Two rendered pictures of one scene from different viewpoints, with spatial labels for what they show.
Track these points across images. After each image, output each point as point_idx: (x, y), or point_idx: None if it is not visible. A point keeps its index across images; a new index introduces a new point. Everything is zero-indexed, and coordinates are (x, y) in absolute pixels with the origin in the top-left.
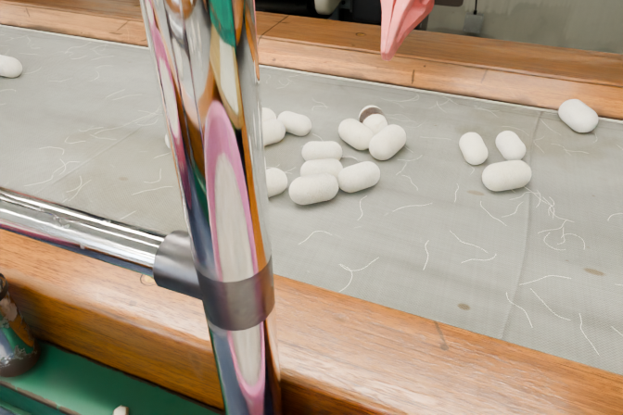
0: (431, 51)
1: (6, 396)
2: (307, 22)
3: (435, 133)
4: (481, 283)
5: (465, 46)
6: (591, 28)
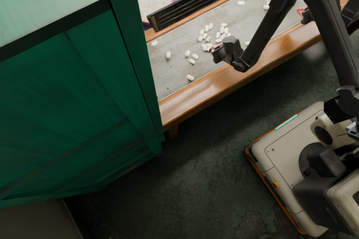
0: (223, 74)
1: None
2: (254, 66)
3: (203, 58)
4: (178, 38)
5: (220, 82)
6: None
